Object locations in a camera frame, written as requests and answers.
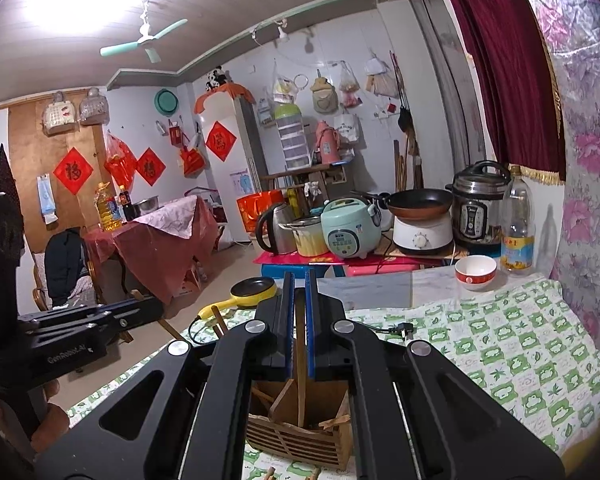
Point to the mint green rice cooker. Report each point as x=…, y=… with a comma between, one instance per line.
x=352, y=227

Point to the yellow electric frying pan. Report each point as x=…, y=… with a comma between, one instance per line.
x=252, y=290

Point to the bundle of leaning wooden sticks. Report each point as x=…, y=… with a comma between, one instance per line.
x=410, y=160

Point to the pile of wooden chopsticks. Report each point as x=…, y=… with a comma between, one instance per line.
x=292, y=474

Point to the wooden door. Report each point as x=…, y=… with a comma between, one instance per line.
x=30, y=160

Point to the table with red cloth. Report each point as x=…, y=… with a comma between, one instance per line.
x=155, y=245

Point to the floral plastic wall sheet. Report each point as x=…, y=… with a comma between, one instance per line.
x=580, y=135

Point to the red diamond paper poster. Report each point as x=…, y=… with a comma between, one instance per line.
x=73, y=170
x=151, y=166
x=220, y=141

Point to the wooden chopstick holder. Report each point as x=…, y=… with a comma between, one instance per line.
x=300, y=440

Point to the clear plastic bottle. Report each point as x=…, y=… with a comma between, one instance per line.
x=517, y=230

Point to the white tote bag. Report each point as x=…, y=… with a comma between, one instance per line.
x=347, y=130

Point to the dark soy sauce bottle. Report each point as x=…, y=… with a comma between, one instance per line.
x=125, y=207

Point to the panda plush toy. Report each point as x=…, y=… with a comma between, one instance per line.
x=217, y=79

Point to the orange cloth cover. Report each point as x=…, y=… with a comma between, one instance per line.
x=225, y=94

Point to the wooden wall shelf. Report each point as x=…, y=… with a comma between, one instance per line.
x=300, y=175

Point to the steel mixing bowl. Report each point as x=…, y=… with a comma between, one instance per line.
x=147, y=205

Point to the grey handbag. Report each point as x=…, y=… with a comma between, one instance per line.
x=94, y=107

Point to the pink thermos flask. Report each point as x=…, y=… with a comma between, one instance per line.
x=327, y=145

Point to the single wooden chopstick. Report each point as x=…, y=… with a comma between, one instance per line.
x=300, y=360
x=219, y=322
x=280, y=402

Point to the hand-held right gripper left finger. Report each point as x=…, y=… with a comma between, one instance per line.
x=180, y=410

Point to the red hanging bag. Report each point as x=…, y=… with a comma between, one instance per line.
x=194, y=160

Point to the silver pressure cooker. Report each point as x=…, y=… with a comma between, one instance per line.
x=477, y=205

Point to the orange red shopping bag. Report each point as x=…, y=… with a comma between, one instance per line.
x=257, y=210

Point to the beige pot-shaped hanging pouch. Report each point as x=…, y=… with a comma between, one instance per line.
x=324, y=97

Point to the blue white hanging pack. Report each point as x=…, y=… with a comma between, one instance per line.
x=47, y=200

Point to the green plastic basin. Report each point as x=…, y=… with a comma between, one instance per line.
x=166, y=101

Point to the white handbag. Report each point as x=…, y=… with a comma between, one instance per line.
x=59, y=115

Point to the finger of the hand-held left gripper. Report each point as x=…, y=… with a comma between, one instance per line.
x=130, y=312

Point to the steel electric kettle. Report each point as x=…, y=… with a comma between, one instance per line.
x=275, y=230

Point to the person's left hand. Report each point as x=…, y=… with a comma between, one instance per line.
x=50, y=420

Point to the red and white bowl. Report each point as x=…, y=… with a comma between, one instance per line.
x=475, y=272

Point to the dark red curtain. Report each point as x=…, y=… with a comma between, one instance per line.
x=510, y=70

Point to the green ceiling fan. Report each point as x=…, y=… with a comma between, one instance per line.
x=145, y=42

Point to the clear hanging plastic bag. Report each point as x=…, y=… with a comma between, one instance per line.
x=348, y=87

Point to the white track spot lamp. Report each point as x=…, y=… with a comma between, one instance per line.
x=281, y=32

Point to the yellow enamel pot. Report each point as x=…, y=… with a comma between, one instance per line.
x=307, y=240

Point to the yellow cooking oil bottle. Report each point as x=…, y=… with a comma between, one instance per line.
x=106, y=210

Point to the green checked tablecloth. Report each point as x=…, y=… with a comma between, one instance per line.
x=480, y=350

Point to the chair with dark jacket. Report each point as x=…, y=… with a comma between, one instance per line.
x=67, y=270

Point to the brown frying pan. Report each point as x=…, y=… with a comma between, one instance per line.
x=420, y=201

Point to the plastic drawer tower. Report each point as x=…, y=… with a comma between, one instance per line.
x=291, y=140

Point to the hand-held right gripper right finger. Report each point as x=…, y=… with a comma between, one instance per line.
x=430, y=410

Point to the white refrigerator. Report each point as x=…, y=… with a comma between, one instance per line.
x=240, y=185

